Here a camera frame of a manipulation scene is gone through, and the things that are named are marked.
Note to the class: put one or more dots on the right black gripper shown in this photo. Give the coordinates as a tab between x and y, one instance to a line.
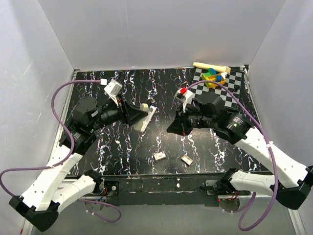
179	126

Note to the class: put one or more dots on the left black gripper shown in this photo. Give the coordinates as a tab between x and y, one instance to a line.
132	114

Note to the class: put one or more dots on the white beige stapler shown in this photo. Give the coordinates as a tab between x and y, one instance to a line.
142	124

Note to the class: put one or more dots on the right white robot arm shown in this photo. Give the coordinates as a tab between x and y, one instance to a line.
295	180

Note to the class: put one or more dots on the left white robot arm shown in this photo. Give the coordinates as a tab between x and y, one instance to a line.
82	126

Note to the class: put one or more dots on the white staple box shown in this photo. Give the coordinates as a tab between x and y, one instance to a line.
160	156

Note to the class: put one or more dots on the brown staple box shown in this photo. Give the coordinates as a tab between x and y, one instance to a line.
187	160

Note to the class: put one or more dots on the green toy block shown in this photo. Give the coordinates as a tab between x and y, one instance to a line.
210	72

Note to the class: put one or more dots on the blue toy block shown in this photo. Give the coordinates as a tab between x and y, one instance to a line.
218	78

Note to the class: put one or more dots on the beige wooden piece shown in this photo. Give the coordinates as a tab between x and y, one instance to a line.
215	67

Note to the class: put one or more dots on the black chess pawn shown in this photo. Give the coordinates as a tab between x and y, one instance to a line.
236	88

